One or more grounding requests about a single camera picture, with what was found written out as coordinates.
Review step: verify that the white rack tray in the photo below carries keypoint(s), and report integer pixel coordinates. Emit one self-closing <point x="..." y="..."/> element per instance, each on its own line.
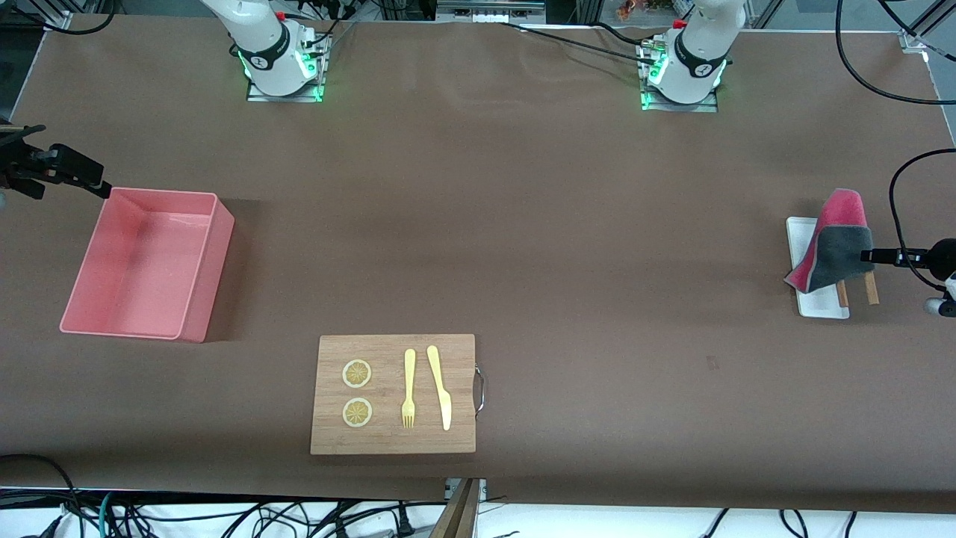
<point x="821" y="306"/>

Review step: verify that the metal corner bracket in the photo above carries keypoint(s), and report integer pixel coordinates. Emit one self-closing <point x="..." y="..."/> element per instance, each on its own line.
<point x="58" y="21"/>
<point x="915" y="41"/>

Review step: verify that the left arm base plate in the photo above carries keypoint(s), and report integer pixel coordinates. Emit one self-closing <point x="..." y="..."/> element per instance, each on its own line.
<point x="706" y="108"/>

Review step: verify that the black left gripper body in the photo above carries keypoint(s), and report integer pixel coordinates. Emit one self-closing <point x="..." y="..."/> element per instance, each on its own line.
<point x="942" y="252"/>

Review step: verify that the yellow plastic knife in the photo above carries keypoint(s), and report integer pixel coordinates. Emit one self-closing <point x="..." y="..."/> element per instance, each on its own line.
<point x="445" y="407"/>

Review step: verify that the pink and grey cloth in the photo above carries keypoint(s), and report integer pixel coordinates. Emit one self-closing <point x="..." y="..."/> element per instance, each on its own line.
<point x="840" y="254"/>

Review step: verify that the brown table cover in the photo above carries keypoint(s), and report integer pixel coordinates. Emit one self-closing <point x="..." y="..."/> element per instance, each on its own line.
<point x="597" y="336"/>

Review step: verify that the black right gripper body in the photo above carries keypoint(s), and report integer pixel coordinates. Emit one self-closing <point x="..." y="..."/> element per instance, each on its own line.
<point x="22" y="166"/>

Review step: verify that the bamboo cutting board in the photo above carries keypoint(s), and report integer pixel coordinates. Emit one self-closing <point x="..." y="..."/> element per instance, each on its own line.
<point x="388" y="441"/>

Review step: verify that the lemon slice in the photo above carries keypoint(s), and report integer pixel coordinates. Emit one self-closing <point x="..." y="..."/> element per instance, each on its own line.
<point x="357" y="412"/>
<point x="357" y="373"/>

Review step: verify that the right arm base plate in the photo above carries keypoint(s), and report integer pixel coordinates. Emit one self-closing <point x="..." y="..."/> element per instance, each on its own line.
<point x="299" y="98"/>

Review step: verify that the pink plastic bin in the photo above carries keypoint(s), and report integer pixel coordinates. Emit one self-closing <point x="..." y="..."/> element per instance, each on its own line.
<point x="142" y="276"/>

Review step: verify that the yellow plastic fork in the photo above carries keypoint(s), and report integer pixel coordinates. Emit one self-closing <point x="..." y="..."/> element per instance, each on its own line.
<point x="409" y="373"/>

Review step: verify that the wooden plank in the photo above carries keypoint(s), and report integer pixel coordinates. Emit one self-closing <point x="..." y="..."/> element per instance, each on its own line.
<point x="457" y="515"/>

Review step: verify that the black power plug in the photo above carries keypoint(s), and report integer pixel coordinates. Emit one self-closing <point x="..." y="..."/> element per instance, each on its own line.
<point x="405" y="527"/>

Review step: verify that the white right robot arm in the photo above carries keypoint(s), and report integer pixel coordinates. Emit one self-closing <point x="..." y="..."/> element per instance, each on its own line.
<point x="261" y="45"/>

